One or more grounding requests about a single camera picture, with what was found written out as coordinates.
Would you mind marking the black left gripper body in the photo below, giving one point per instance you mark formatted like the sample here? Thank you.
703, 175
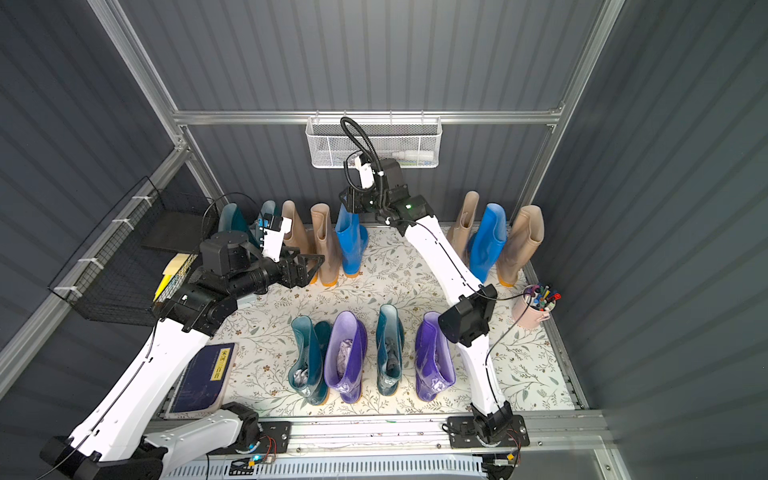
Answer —
289, 270

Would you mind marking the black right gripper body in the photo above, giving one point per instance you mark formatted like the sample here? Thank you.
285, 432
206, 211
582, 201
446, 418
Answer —
354, 199

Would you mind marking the beige rain boot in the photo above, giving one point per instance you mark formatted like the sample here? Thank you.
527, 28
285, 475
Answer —
459, 233
327, 244
524, 238
298, 235

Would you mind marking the blue rain boot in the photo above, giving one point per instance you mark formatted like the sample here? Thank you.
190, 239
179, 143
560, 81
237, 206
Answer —
486, 245
353, 240

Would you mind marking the teal rain boot back row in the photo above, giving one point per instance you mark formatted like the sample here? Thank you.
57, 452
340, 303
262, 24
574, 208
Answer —
264, 219

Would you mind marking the teal rain boot carried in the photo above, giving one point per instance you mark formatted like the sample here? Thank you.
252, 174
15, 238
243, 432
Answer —
232, 219

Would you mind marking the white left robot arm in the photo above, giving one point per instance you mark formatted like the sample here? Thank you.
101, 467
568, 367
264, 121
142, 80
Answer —
111, 442

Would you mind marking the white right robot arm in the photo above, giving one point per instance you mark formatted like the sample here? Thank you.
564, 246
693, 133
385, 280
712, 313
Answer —
466, 322

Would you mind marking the purple rain boot front left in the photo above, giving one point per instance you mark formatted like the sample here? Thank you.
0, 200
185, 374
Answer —
344, 359

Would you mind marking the purple rain boot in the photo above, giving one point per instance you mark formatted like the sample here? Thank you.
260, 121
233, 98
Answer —
434, 367
344, 359

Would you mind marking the teal rain boot front left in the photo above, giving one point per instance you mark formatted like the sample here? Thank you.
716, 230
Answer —
306, 376

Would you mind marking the teal rain boot front right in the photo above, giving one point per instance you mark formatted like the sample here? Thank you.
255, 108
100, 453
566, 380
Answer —
389, 344

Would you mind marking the purple rain boot front right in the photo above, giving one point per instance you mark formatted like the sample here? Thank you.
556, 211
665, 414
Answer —
434, 367

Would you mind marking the white tube in basket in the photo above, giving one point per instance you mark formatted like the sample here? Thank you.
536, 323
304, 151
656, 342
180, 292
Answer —
415, 157

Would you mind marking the yellow sticky notes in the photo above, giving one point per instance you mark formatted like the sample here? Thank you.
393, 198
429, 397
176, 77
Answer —
174, 275

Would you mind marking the dark blue book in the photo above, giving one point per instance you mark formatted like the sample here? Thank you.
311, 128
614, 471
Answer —
201, 387

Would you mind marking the pink pen cup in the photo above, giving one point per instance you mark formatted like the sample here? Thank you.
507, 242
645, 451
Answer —
535, 306

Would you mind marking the white vent grille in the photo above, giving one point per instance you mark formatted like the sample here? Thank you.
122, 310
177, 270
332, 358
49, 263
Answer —
356, 467

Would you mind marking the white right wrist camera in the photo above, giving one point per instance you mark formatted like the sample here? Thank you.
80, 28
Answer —
365, 172

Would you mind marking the white wire wall basket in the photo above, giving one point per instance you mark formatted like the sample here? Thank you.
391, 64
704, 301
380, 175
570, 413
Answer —
329, 145

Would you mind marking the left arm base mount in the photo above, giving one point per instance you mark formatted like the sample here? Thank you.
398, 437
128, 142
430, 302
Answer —
268, 437

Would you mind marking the black wire side basket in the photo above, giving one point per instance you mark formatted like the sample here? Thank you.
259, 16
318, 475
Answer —
113, 276

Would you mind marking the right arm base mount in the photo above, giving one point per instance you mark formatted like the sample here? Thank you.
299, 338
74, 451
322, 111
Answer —
502, 428

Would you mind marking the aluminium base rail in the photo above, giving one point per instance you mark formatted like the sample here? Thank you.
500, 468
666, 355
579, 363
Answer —
390, 435

